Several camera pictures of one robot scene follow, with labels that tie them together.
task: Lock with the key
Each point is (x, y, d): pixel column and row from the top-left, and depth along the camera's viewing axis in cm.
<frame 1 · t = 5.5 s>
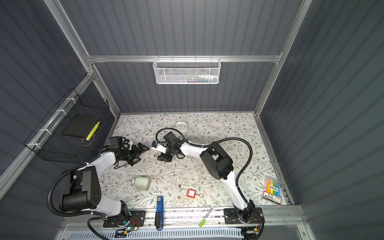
left hand: (144, 152, 91), fingers open
right hand: (162, 156, 95), fingers open
pale green cup: (141, 182, 79), point 9 cm above the table
red padlock near: (191, 193, 82), point 2 cm above the table
highlighter pack: (272, 190, 82), point 2 cm above the table

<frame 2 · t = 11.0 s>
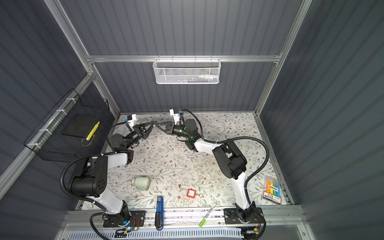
left hand: (154, 123, 77), fingers closed
right hand: (156, 128, 77), fingers open
the named things where they were.

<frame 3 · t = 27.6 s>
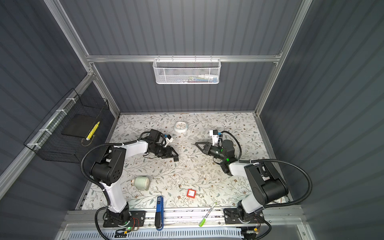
left hand: (175, 155, 94), fingers open
right hand: (196, 146, 82), fingers closed
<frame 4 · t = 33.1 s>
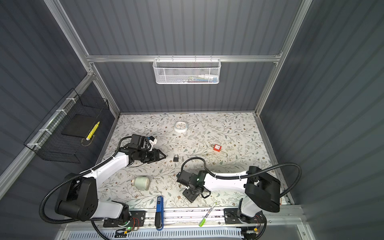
left hand: (162, 157, 87), fingers open
right hand: (191, 194, 81), fingers open
red padlock far: (216, 147, 101), on the table
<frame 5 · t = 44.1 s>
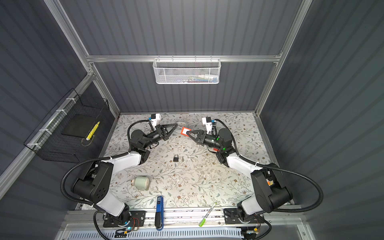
left hand: (177, 126, 74), fingers closed
right hand: (187, 137, 73), fingers closed
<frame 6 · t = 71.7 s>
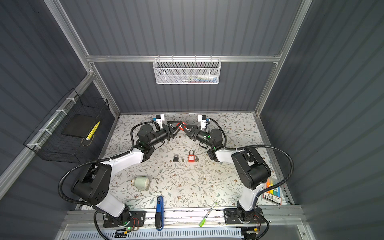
left hand: (182, 124, 78), fingers open
right hand: (182, 130, 77), fingers closed
red padlock near: (191, 158, 95), point 2 cm above the table
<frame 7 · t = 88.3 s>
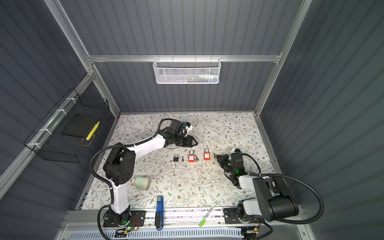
left hand: (195, 143, 91), fingers open
right hand: (217, 156, 90), fingers closed
